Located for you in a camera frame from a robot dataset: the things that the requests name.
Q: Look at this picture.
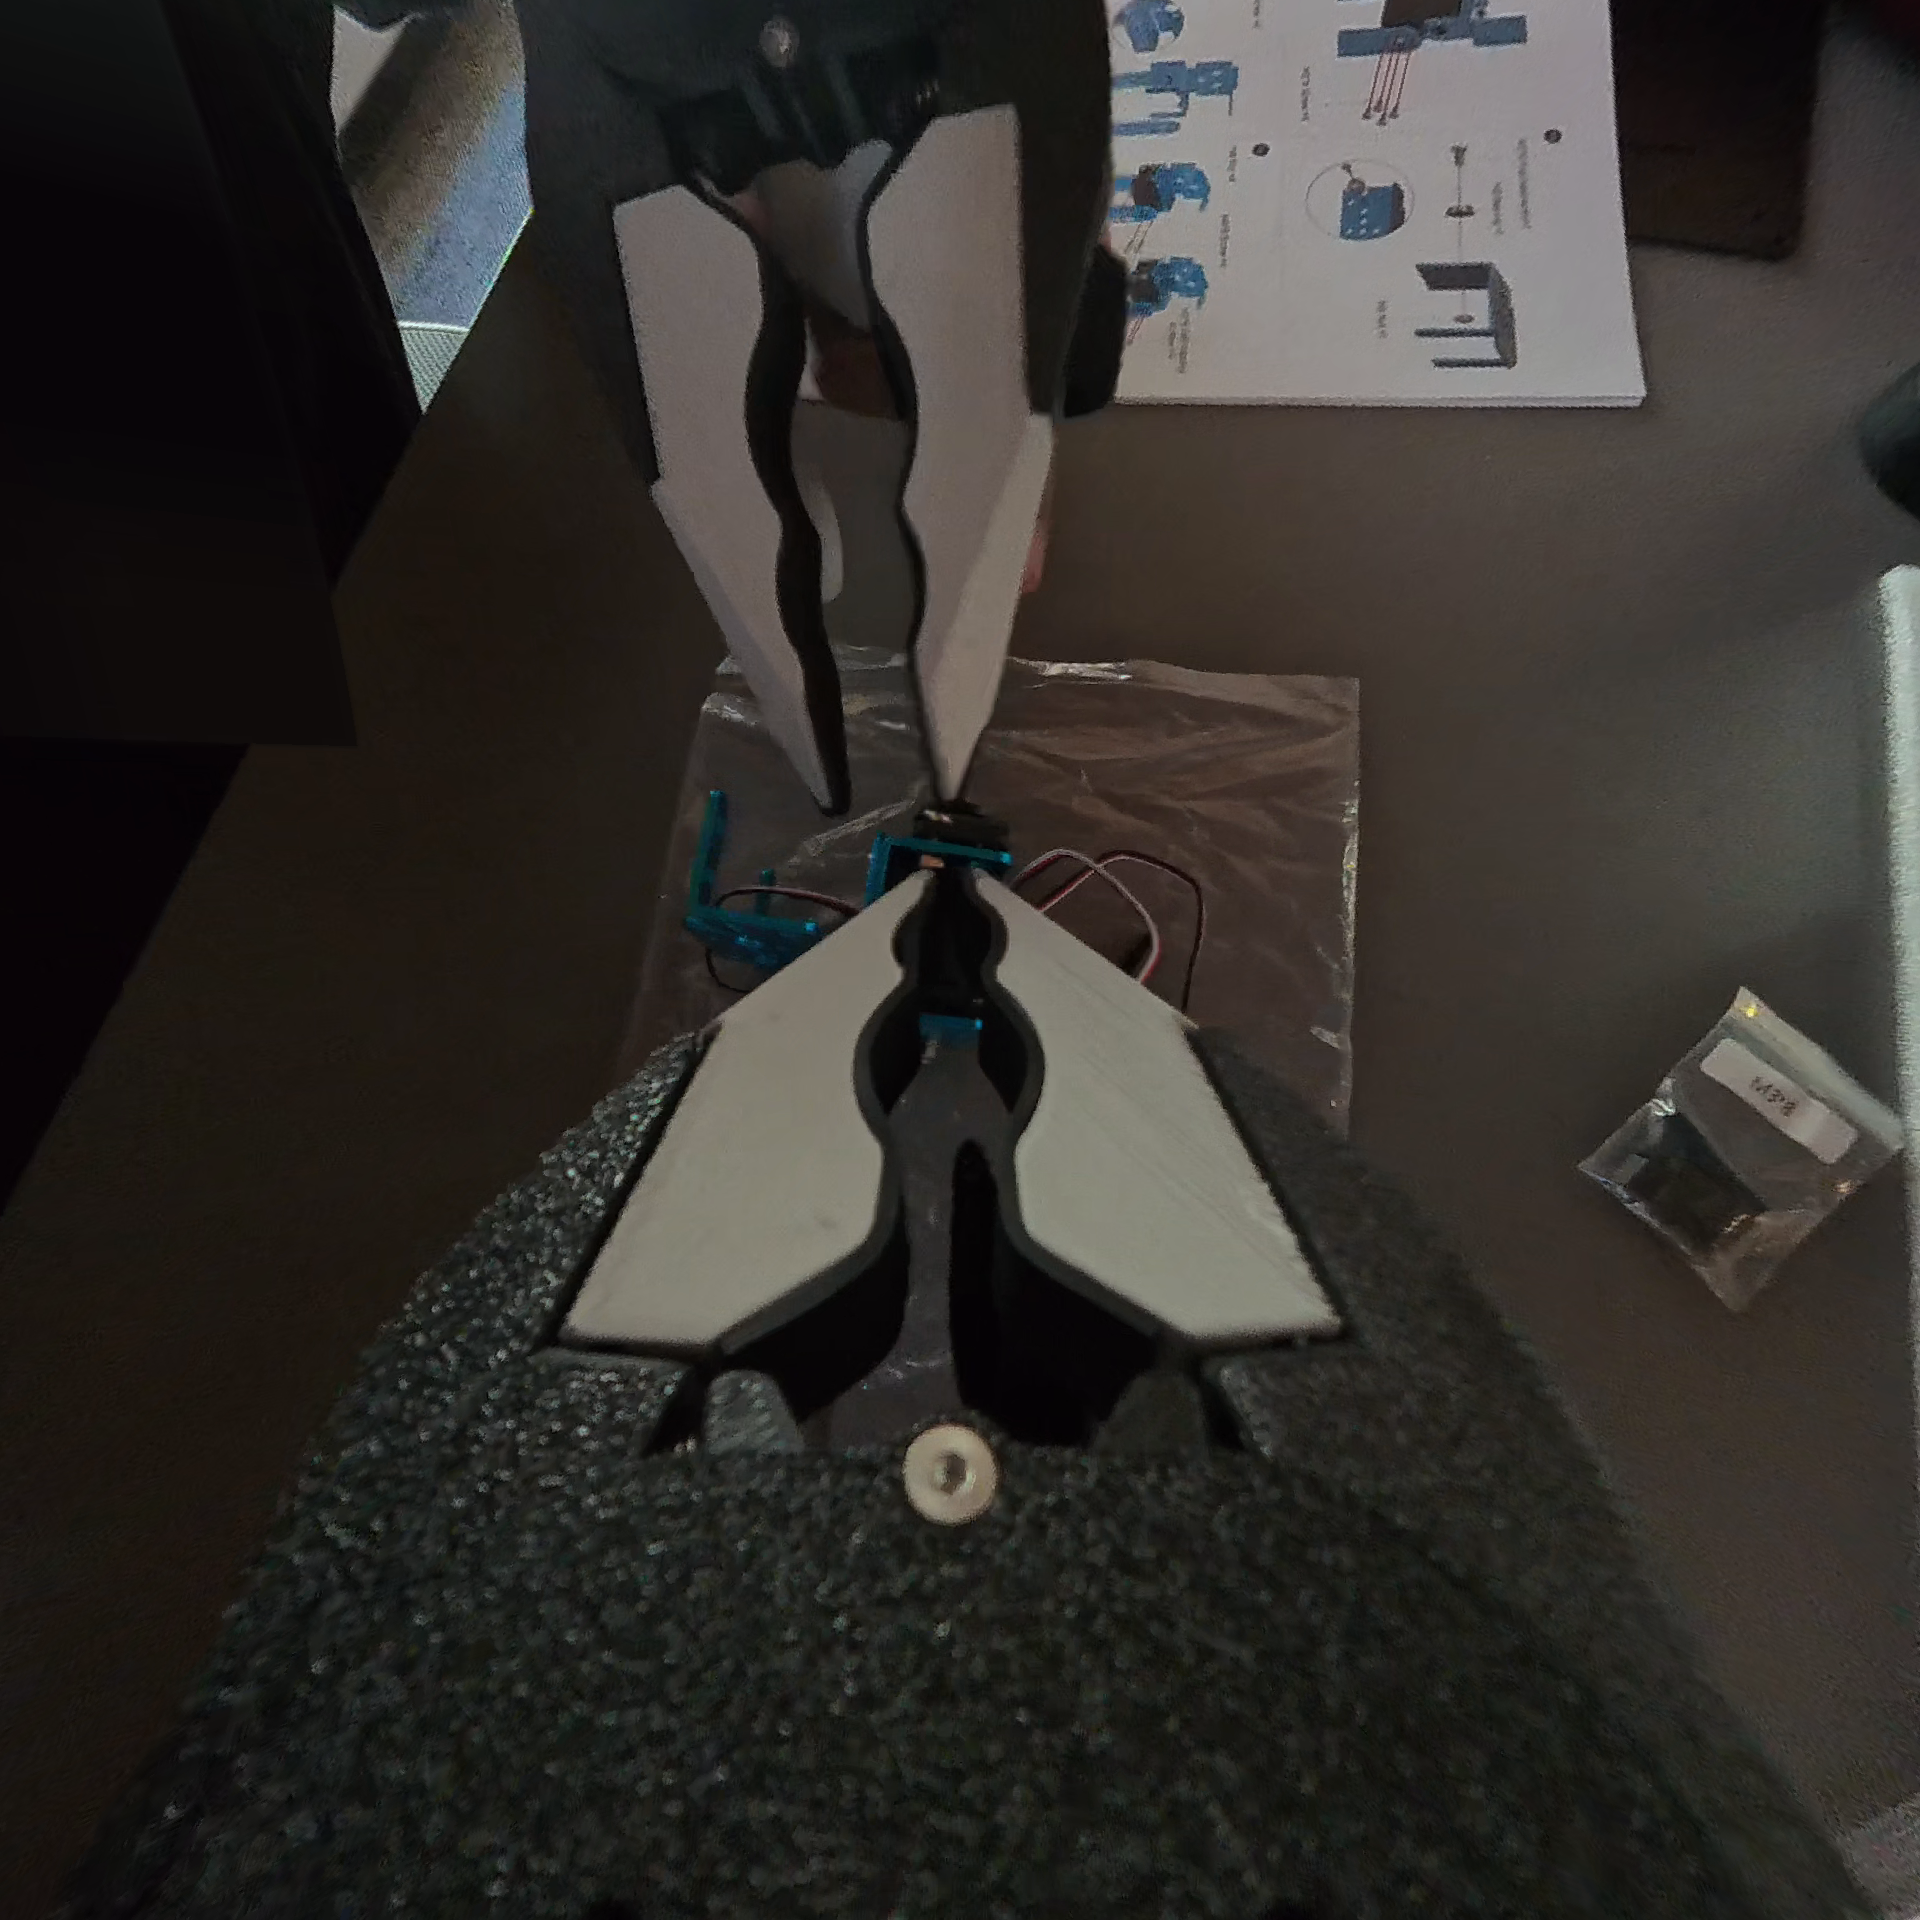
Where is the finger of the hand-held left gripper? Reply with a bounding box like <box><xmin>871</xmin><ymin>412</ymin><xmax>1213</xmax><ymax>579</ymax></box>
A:
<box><xmin>612</xmin><ymin>164</ymin><xmax>856</xmax><ymax>819</ymax></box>
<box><xmin>852</xmin><ymin>107</ymin><xmax>1061</xmax><ymax>805</ymax></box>

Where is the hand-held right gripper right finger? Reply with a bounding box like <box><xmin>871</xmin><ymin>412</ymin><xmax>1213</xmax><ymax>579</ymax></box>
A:
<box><xmin>958</xmin><ymin>873</ymin><xmax>1344</xmax><ymax>1354</ymax></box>

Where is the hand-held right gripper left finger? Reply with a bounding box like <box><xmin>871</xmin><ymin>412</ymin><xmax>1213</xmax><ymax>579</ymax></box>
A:
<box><xmin>558</xmin><ymin>870</ymin><xmax>940</xmax><ymax>1364</ymax></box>

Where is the blue perforated metal bracket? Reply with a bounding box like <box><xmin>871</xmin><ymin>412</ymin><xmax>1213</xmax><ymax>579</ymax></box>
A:
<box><xmin>687</xmin><ymin>790</ymin><xmax>847</xmax><ymax>985</ymax></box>

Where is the black servo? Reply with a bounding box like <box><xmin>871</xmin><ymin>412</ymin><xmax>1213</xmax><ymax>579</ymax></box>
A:
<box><xmin>865</xmin><ymin>803</ymin><xmax>1024</xmax><ymax>1070</ymax></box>

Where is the person's left hand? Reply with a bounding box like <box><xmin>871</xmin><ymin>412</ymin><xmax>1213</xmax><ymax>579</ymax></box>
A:
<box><xmin>806</xmin><ymin>303</ymin><xmax>911</xmax><ymax>414</ymax></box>

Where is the white instruction manual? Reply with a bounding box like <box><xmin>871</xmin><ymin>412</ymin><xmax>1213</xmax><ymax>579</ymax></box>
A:
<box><xmin>1110</xmin><ymin>0</ymin><xmax>1648</xmax><ymax>409</ymax></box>

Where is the large clear plastic bag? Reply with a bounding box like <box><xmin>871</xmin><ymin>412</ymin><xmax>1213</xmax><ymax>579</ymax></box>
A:
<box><xmin>621</xmin><ymin>638</ymin><xmax>1359</xmax><ymax>1142</ymax></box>

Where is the zip bag with black parts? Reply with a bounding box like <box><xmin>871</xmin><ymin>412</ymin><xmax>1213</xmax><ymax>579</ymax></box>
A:
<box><xmin>1577</xmin><ymin>988</ymin><xmax>1906</xmax><ymax>1314</ymax></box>

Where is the dark brown flat case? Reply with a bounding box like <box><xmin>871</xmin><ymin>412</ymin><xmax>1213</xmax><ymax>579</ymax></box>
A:
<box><xmin>1612</xmin><ymin>0</ymin><xmax>1801</xmax><ymax>261</ymax></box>

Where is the white foam sheet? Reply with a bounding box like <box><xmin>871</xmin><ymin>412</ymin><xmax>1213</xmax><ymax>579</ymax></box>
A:
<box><xmin>1861</xmin><ymin>563</ymin><xmax>1920</xmax><ymax>1119</ymax></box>

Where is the black bottle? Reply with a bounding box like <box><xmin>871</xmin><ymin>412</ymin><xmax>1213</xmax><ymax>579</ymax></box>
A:
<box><xmin>1856</xmin><ymin>375</ymin><xmax>1920</xmax><ymax>519</ymax></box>

